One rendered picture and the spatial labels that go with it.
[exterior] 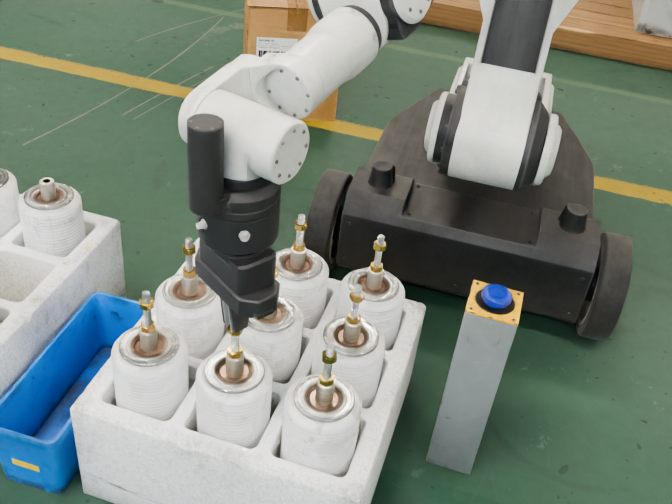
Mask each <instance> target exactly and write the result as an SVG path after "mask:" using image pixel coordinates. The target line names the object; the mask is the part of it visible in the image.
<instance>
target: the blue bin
mask: <svg viewBox="0 0 672 504"><path fill-rule="evenodd" d="M142 316H143V310H141V309H140V305H139V302H138V301H134V300H130V299H127V298H123V297H119V296H116V295H112V294H108V293H105V292H96V293H93V294H92V295H91V296H90V297H89V298H88V299H87V300H86V301H85V302H84V304H83V305H82V306H81V307H80V308H79V309H78V311H77V312H76V313H75V314H74V315H73V316H72V318H71V319H70V320H69V321H68V322H67V323H66V325H65V326H64V327H63V328H62V329H61V330H60V332H59V333H58V334H57V335H56V336H55V337H54V339H53V340H52V341H51V342H50V343H49V344H48V346H47V347H46V348H45V349H44V350H43V351H42V353H41V354H40V355H39V356H38V357H37V358H36V360H35V361H34V362H33V363H32V364H31V365H30V367H29V368H28V369H27V370H26V371H25V372H24V374H23V375H22V376H21V377H20V378H19V379H18V381H17V382H16V383H15V384H14V385H13V386H12V388H11V389H10V390H9V391H8V392H7V393H6V395H5V396H4V397H3V398H2V399H1V400H0V461H1V464H2V467H3V470H4V473H5V475H6V477H7V478H8V479H10V480H13V481H16V482H19V483H22V484H25V485H28V486H31V487H34V488H37V489H41V490H44V491H47V492H50V493H53V494H61V493H63V492H64V491H65V490H66V489H67V488H68V486H69V485H70V483H71V482H72V480H73V479H74V477H75V476H76V475H77V473H78V472H79V470H80V468H79V462H78V455H77V449H76V443H75V437H74V431H73V425H72V419H71V413H70V408H71V406H72V405H73V404H74V403H75V401H76V400H77V399H78V397H79V396H80V395H81V394H82V393H83V392H84V391H85V389H86V387H87V386H88V385H89V383H90V382H91V381H92V380H93V378H94V377H95V376H96V375H97V373H98V372H99V371H100V369H101V368H102V367H103V366H104V364H105V363H106V362H107V361H108V359H109V358H110V357H111V351H112V347H113V345H114V343H115V342H116V340H117V339H118V338H119V337H120V336H121V335H122V334H123V333H125V332H126V331H128V330H130V329H132V328H134V326H135V325H136V324H137V322H138V321H139V320H140V319H141V317H142Z"/></svg>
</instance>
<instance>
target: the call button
mask: <svg viewBox="0 0 672 504"><path fill-rule="evenodd" d="M481 296H482V299H483V300H484V302H485V304H486V305H488V306H489V307H491V308H495V309H502V308H505V307H506V306H508V305H509V304H510V303H511V301H512V293H511V291H510V290H509V289H507V288H506V287H504V286H502V285H499V284H488V285H486V286H485V287H484V288H483V290H482V293H481Z"/></svg>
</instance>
